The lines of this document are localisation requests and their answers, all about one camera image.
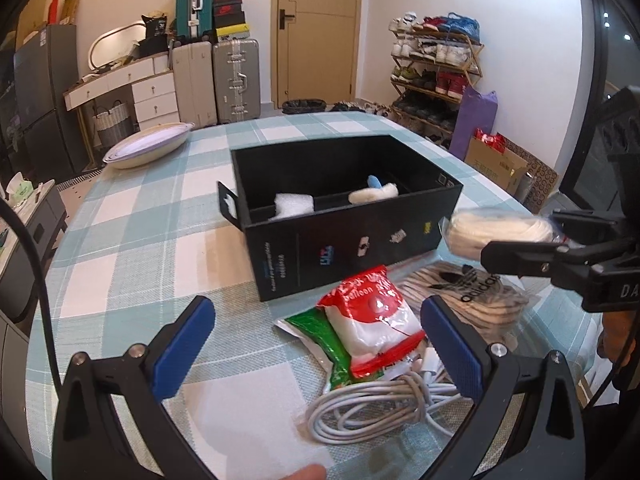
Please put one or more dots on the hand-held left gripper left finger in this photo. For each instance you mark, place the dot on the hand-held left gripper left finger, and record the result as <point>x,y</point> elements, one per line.
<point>185,347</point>

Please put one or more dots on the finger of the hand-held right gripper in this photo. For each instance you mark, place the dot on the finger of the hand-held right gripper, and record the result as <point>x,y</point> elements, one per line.
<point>585,225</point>
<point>530,260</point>

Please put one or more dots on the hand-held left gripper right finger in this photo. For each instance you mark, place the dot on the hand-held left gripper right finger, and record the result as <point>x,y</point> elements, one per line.
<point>450,347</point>

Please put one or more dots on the striped socks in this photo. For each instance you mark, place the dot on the striped socks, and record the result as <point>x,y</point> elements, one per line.
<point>475,295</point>

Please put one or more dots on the red and white packet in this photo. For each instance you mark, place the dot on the red and white packet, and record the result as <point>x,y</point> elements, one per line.
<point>372,320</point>

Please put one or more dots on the green printed packet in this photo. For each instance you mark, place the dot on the green printed packet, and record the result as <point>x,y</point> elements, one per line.
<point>320,332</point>

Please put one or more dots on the black cardboard box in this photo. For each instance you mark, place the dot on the black cardboard box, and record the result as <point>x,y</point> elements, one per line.
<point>350,240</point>

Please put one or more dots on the cream roll with blue item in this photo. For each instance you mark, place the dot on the cream roll with blue item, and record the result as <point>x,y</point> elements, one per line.
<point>372,191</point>

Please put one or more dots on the white foam block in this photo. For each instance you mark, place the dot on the white foam block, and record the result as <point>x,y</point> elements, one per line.
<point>294,205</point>

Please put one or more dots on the person's right hand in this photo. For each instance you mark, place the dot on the person's right hand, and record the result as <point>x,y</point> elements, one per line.
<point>617,345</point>

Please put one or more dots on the person's left hand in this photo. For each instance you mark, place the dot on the person's left hand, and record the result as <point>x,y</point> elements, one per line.
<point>310,473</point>

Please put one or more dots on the brown patterned board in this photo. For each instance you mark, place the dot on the brown patterned board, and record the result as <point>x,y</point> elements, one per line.
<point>542,180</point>

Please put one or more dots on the brown cardboard box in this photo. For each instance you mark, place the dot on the brown cardboard box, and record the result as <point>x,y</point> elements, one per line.
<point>497,167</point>

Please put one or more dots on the teal checked tablecloth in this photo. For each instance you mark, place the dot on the teal checked tablecloth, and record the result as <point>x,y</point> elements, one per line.
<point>150,240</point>

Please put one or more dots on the red packets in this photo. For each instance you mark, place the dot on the red packets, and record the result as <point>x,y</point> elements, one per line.
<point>492,141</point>

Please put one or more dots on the grey side cabinet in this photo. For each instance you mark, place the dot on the grey side cabinet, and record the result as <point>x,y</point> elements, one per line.
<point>35,230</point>

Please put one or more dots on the white oval dish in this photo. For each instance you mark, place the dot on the white oval dish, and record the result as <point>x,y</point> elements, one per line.
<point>147,147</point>

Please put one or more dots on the wooden shoe rack with shoes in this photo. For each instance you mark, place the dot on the wooden shoe rack with shoes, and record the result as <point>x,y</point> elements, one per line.
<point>435,75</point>

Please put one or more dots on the green tissue box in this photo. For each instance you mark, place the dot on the green tissue box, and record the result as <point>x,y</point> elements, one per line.
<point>20,190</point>

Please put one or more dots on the group of shoes on floor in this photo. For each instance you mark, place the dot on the group of shoes on floor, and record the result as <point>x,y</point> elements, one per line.
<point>360,107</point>

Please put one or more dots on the woven laundry basket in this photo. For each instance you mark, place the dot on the woven laundry basket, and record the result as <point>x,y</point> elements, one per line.
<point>111,127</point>

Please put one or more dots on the white desk with drawers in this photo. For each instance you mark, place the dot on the white desk with drawers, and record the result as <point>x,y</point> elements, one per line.
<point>150,90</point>

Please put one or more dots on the beige suitcase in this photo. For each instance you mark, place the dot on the beige suitcase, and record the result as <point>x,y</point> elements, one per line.
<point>195,85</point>

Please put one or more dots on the silver suitcase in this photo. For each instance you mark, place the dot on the silver suitcase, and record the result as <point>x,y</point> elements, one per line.
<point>236,82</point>

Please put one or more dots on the grey fridge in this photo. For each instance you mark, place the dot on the grey fridge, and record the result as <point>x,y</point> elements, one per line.
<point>47,100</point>

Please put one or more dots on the wooden door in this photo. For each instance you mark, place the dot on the wooden door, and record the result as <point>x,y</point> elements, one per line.
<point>320,35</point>

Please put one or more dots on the white oval mirror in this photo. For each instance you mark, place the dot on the white oval mirror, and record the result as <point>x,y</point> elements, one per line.
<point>117,40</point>

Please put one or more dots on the black paper bag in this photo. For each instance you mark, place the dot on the black paper bag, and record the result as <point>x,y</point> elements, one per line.
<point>156,32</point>

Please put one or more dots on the black and yellow shoe box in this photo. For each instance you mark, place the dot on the black and yellow shoe box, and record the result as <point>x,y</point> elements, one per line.
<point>231,31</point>

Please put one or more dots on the red and black shoe box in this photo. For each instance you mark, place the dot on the red and black shoe box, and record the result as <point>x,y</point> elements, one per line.
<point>229,16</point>

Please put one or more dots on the teal suitcase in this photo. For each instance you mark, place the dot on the teal suitcase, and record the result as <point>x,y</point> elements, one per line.
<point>192,5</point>

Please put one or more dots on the open cardboard box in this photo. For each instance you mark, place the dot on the open cardboard box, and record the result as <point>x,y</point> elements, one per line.
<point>70,7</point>

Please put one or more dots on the red bag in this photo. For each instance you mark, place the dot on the red bag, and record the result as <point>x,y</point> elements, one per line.
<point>53,9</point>

